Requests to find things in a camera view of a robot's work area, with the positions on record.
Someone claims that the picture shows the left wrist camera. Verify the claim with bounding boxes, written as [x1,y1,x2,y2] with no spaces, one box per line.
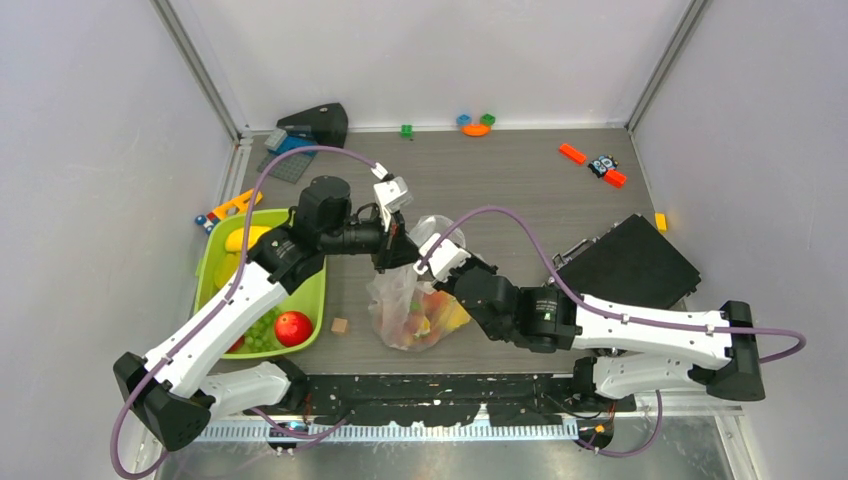
[371,162,413,232]

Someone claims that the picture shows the orange yellow toy tool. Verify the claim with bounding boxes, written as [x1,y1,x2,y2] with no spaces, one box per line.
[194,189,254,235]

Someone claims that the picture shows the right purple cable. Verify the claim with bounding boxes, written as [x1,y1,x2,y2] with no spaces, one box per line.
[415,205,808,366]

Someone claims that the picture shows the orange toy bar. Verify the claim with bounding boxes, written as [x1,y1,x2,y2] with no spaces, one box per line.
[558,143,588,165]

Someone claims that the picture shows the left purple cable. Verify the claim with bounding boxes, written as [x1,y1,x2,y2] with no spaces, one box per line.
[109,144,389,480]

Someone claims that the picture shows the black wedge block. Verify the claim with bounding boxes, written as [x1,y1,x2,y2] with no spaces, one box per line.
[276,103,349,148]

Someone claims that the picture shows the red fake apple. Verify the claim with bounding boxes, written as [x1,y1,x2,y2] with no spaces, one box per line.
[273,311,314,347]

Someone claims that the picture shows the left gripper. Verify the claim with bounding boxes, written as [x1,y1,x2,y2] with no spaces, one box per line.
[320,204,424,273]

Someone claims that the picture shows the grey toy baseplate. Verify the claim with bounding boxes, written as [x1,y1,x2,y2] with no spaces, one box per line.
[266,154,313,184]

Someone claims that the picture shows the grey small toy brick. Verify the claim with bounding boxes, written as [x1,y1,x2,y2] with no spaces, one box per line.
[264,128,288,152]

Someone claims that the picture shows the green cube by ring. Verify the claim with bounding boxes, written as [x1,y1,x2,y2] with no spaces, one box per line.
[480,113,496,127]

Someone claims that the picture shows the red toy brick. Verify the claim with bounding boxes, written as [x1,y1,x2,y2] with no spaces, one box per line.
[603,170,627,189]

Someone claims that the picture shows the green plastic tray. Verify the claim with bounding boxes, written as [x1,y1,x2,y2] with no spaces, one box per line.
[193,214,326,360]

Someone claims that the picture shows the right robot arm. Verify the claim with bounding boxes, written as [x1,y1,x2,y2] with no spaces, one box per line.
[425,254,766,411]

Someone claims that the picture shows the black box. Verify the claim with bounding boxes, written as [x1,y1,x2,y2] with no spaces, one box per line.
[552,214,701,309]

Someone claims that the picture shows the green fake grapes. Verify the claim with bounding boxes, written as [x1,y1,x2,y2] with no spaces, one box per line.
[242,307,282,353]

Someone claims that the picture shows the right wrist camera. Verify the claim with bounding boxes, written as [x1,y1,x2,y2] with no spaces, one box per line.
[413,234,471,282]

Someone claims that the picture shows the purple cable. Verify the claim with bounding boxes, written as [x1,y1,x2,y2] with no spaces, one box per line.
[109,144,389,480]
[415,205,808,366]

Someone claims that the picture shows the small wooden cube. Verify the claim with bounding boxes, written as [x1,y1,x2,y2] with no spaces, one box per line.
[331,318,349,335]

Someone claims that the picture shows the yellow toy block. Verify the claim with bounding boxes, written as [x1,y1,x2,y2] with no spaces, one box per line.
[654,212,668,233]

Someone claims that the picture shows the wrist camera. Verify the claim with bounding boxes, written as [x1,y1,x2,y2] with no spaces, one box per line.
[371,162,413,232]
[413,234,471,282]

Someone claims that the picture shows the blue toy piece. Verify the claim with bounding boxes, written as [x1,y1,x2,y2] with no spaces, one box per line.
[456,114,472,127]

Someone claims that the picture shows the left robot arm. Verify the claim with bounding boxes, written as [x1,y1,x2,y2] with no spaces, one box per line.
[113,174,418,452]

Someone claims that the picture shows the red fake lychee bunch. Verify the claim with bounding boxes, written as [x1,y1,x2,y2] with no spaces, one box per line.
[377,297,439,351]

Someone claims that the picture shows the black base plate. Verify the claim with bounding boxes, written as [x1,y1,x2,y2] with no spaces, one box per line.
[291,373,636,427]

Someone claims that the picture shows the clear printed plastic bag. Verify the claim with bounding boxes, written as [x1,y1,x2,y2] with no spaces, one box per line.
[366,214,480,353]

